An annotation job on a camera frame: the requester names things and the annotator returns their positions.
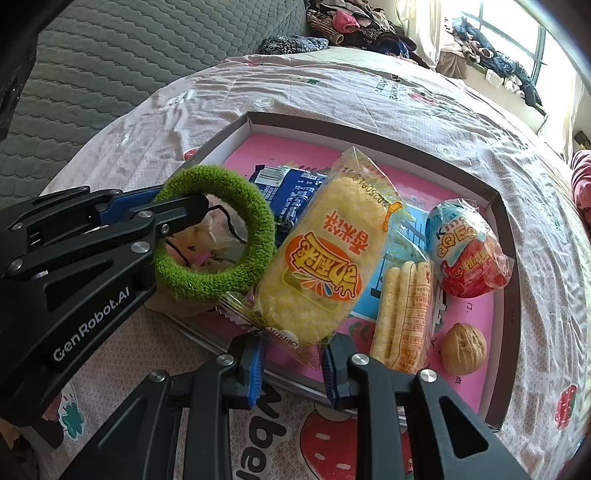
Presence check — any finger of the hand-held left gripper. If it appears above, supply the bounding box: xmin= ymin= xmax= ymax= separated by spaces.
xmin=0 ymin=186 xmax=163 ymax=241
xmin=0 ymin=193 xmax=209 ymax=280

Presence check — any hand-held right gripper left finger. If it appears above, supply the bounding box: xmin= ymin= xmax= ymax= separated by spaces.
xmin=60 ymin=335 xmax=269 ymax=480

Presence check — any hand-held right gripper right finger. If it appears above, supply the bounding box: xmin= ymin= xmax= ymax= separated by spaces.
xmin=322 ymin=335 xmax=532 ymax=480

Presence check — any cream frilly scrunchie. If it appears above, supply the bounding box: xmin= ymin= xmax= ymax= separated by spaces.
xmin=148 ymin=196 xmax=252 ymax=319

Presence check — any green fuzzy scrunchie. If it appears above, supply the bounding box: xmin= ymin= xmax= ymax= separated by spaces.
xmin=152 ymin=165 xmax=278 ymax=301

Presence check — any stick biscuit packet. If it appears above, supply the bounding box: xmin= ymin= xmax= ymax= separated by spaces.
xmin=369 ymin=231 xmax=437 ymax=374

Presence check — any yellow cake packet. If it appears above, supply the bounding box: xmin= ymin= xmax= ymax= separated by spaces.
xmin=219 ymin=147 xmax=402 ymax=365

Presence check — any blue snack packet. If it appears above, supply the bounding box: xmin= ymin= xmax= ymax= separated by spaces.
xmin=245 ymin=164 xmax=326 ymax=227

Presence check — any walnut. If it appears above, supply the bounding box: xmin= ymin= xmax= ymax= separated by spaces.
xmin=440 ymin=323 xmax=488 ymax=376

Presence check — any egg toy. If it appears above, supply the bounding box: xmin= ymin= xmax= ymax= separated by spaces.
xmin=425 ymin=198 xmax=515 ymax=300

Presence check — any dark grey shallow box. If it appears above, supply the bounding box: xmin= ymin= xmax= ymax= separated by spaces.
xmin=143 ymin=111 xmax=520 ymax=432

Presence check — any grey quilted headboard cover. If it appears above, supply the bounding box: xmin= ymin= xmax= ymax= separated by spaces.
xmin=0 ymin=0 xmax=310 ymax=213

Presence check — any dark patterned cloth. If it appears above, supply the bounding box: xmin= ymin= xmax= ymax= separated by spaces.
xmin=257 ymin=34 xmax=329 ymax=56

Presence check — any pile of mixed clothes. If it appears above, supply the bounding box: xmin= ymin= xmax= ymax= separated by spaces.
xmin=305 ymin=0 xmax=435 ymax=70

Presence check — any brown cloth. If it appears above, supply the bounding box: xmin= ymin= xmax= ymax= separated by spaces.
xmin=436 ymin=48 xmax=469 ymax=80

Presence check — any cream curtain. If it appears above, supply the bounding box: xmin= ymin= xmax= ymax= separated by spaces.
xmin=397 ymin=0 xmax=462 ymax=61
xmin=538 ymin=69 xmax=583 ymax=153

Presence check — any pink blanket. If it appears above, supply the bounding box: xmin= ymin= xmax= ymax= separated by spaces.
xmin=570 ymin=150 xmax=591 ymax=208

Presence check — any pile of clothes on windowsill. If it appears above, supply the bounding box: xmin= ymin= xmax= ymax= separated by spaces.
xmin=450 ymin=16 xmax=546 ymax=109

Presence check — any dark framed window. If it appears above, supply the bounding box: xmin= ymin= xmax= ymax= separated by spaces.
xmin=475 ymin=0 xmax=561 ymax=84

